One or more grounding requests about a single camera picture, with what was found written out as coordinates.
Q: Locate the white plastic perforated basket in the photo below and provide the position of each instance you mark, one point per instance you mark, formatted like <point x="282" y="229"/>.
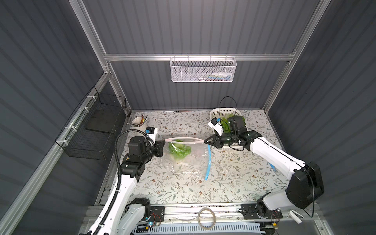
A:
<point x="225" y="113"/>

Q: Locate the white pen holder cup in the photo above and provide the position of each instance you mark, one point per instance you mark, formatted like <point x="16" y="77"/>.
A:
<point x="139" y="123"/>

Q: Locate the black wire side basket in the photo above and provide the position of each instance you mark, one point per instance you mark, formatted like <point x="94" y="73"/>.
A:
<point x="92" y="134"/>

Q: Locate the white wire wall basket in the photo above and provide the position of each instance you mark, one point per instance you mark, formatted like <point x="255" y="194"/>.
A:
<point x="202" y="70"/>

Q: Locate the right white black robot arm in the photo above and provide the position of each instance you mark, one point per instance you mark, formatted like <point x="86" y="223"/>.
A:
<point x="305" y="179"/>

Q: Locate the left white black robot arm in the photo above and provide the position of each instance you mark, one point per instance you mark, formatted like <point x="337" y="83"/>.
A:
<point x="118" y="217"/>

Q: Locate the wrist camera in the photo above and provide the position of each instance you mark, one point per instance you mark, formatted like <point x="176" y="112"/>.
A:
<point x="215" y="124"/>
<point x="152" y="133"/>

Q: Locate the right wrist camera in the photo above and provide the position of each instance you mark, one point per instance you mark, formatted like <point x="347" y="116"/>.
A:
<point x="215" y="124"/>

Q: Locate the white clip on rail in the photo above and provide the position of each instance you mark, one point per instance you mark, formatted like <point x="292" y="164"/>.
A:
<point x="295" y="216"/>

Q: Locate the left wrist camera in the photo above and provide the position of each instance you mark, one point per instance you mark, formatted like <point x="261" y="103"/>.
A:
<point x="152" y="133"/>

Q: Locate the clear zip-top bag white seal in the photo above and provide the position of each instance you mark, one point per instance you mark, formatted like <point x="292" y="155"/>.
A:
<point x="198" y="156"/>

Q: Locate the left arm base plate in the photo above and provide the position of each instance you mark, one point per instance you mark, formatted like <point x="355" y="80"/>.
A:
<point x="152" y="213"/>

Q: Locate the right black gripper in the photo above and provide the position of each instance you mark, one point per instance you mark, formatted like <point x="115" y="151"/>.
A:
<point x="220" y="139"/>

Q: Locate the clear zip-top bag blue seal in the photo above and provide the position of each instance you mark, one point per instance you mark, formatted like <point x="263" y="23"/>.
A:
<point x="199" y="171"/>

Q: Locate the blue pen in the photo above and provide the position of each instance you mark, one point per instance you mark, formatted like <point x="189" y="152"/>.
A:
<point x="272" y="166"/>

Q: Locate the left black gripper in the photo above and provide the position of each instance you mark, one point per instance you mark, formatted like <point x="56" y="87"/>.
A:
<point x="159" y="148"/>

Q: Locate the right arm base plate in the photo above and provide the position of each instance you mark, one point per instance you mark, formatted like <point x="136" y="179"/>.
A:
<point x="258" y="211"/>

